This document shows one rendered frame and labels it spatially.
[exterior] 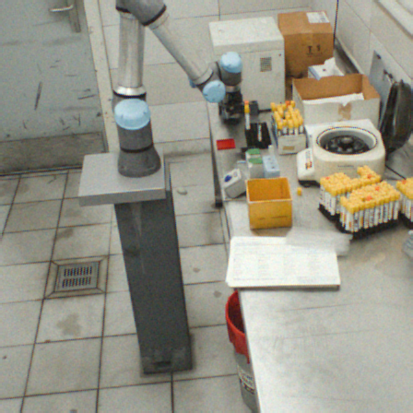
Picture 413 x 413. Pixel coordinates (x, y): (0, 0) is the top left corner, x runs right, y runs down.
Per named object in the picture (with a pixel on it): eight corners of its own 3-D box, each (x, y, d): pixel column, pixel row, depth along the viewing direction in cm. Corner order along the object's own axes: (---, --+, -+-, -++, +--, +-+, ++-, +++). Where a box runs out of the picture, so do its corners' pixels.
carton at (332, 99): (291, 112, 272) (290, 77, 264) (361, 106, 273) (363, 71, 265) (303, 141, 252) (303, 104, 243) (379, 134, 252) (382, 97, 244)
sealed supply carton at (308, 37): (278, 48, 334) (277, 11, 324) (326, 45, 332) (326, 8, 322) (281, 73, 308) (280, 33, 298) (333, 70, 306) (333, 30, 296)
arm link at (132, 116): (120, 152, 225) (114, 114, 218) (116, 135, 236) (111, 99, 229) (156, 147, 227) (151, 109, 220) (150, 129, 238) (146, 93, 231)
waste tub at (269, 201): (246, 206, 218) (244, 179, 213) (288, 203, 218) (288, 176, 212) (249, 230, 207) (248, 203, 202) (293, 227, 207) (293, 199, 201)
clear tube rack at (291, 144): (269, 129, 262) (269, 112, 258) (295, 126, 262) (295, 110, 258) (278, 155, 245) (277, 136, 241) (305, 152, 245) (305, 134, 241)
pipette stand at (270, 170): (258, 182, 230) (257, 157, 224) (278, 180, 230) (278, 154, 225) (264, 198, 221) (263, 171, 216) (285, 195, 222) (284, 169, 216)
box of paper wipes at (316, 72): (307, 79, 300) (308, 51, 293) (332, 76, 301) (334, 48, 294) (322, 100, 281) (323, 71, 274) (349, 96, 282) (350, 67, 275)
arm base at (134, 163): (113, 178, 231) (110, 152, 226) (123, 157, 244) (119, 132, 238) (158, 177, 229) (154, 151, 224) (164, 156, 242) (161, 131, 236)
